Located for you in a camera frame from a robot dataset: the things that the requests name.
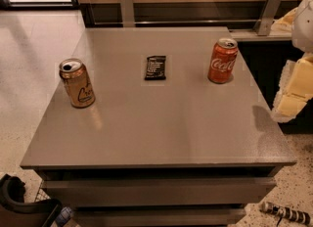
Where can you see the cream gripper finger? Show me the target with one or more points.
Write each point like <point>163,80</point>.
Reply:
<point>295,89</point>
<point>284,23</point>

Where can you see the gold orange soda can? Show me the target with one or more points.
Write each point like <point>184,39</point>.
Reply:
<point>75,78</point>

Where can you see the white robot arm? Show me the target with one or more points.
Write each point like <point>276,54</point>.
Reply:
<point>302,28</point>

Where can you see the red Coca-Cola can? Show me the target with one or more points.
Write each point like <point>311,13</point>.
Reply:
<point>222,61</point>

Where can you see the black snack bar wrapper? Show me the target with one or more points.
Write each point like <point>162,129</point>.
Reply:
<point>155,68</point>

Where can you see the black white striped tool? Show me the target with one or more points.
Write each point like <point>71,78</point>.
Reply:
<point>291,215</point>

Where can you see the grey drawer cabinet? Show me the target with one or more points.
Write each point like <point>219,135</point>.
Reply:
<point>179,152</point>

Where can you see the blue object under cabinet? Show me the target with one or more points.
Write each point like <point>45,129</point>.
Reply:
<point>64,217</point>

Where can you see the black curved chair part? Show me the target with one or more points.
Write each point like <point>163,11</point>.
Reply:
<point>15,212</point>

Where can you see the right metal wall bracket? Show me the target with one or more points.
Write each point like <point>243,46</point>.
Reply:
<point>263,25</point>

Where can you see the metal wall bracket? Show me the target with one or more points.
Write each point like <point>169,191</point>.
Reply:
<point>263,25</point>
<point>127,13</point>

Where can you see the left metal wall bracket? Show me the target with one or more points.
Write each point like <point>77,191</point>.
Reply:
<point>127,13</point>

